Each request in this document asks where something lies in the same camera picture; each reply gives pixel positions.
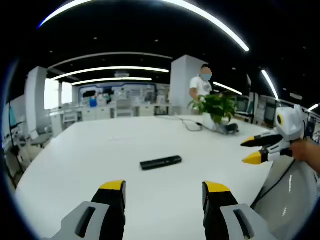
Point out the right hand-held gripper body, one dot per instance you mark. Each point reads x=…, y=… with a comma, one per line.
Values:
x=292, y=125

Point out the white cabinet row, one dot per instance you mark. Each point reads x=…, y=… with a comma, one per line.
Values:
x=105, y=112

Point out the green potted plant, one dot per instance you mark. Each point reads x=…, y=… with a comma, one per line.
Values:
x=217, y=105

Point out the black remote control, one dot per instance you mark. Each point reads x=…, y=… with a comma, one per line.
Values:
x=160, y=162

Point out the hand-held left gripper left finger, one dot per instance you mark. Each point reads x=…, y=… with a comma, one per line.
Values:
x=110, y=215

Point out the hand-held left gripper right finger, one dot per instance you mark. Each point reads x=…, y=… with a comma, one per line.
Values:
x=220, y=215

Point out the blue container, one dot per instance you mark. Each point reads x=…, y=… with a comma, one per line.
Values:
x=93, y=102

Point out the small black object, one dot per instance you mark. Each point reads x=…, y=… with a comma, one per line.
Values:
x=232, y=128

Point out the computer monitor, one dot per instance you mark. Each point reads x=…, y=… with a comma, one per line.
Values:
x=270, y=111
x=242, y=104

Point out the person's right hand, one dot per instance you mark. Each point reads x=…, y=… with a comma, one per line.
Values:
x=302, y=150

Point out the ceiling light strip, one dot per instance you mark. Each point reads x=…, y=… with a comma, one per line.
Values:
x=112, y=80
x=200, y=13
x=112, y=69
x=270, y=83
x=227, y=88

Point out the grey office chair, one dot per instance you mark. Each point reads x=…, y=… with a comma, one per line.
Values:
x=40, y=138

